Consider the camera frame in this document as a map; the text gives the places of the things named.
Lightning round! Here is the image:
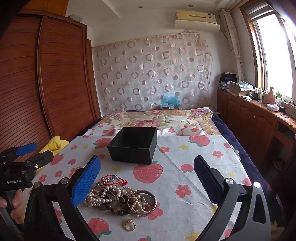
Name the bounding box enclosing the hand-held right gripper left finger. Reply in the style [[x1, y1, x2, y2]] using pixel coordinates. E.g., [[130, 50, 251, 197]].
[[23, 155, 101, 241]]

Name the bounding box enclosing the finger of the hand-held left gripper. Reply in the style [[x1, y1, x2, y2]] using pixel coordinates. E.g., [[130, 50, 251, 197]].
[[22, 150, 54, 177], [13, 143, 38, 157]]

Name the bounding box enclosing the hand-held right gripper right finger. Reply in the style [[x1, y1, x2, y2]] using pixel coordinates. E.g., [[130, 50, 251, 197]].
[[194, 155, 271, 241]]

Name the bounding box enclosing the white pearl necklace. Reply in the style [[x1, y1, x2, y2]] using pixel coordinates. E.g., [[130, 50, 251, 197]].
[[84, 184, 151, 212]]

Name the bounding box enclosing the red string bracelet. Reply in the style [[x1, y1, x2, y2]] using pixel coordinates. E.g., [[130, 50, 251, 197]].
[[101, 175, 128, 186]]

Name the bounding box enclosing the brown wooden bead bracelet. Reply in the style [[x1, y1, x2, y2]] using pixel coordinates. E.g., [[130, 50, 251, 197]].
[[100, 189, 137, 215]]

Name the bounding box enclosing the black jewelry box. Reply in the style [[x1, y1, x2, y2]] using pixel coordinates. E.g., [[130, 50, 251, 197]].
[[107, 126, 158, 165]]

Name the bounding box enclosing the silver bangle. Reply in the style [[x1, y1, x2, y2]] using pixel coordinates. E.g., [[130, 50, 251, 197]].
[[127, 190, 157, 217]]

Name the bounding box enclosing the person's left hand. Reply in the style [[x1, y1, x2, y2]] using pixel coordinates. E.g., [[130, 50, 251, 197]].
[[0, 189, 25, 218]]

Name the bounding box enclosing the yellow plush toy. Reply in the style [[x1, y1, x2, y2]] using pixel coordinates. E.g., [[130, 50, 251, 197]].
[[35, 136, 70, 174]]

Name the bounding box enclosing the navy bed sheet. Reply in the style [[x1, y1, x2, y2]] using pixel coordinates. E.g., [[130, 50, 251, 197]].
[[213, 112, 271, 190]]

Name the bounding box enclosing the long wooden cabinet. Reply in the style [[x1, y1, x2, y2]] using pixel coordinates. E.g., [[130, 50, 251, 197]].
[[217, 89, 296, 186]]

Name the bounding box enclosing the brown wooden wardrobe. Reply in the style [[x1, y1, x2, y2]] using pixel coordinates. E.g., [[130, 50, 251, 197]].
[[0, 9, 102, 158]]

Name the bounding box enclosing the dark bowl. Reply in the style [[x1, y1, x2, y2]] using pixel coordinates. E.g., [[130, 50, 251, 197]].
[[273, 157, 286, 171]]

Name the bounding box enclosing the floral blanket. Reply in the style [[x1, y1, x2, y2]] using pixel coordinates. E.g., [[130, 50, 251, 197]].
[[89, 108, 222, 137]]

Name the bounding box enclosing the blue plastic bag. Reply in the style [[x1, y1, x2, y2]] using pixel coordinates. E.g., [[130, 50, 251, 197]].
[[159, 93, 181, 110]]

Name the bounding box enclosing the cardboard box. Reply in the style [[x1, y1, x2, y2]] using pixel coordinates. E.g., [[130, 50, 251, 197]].
[[228, 82, 251, 96]]

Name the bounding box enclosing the teal folded cloth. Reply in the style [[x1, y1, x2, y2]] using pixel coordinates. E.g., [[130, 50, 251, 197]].
[[238, 80, 255, 91]]

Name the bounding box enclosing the dark clothes pile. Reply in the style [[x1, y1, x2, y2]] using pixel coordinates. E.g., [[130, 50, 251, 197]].
[[218, 72, 238, 90]]

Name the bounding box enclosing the white power strip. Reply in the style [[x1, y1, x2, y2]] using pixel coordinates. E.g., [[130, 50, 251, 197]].
[[281, 101, 296, 112]]

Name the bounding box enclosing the circle patterned sheer curtain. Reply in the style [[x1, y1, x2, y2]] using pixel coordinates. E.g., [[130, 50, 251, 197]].
[[92, 32, 213, 113]]

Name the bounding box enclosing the floral side curtain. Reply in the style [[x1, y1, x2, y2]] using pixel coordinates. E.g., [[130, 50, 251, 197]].
[[220, 9, 245, 82]]

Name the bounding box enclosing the wooden framed window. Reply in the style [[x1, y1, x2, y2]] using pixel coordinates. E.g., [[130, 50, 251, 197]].
[[240, 0, 296, 102]]

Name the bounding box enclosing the gold ring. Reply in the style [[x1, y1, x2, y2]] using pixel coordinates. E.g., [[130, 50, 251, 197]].
[[124, 218, 136, 231]]

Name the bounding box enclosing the cream wall air conditioner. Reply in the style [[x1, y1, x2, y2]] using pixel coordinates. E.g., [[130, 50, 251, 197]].
[[174, 9, 221, 32]]

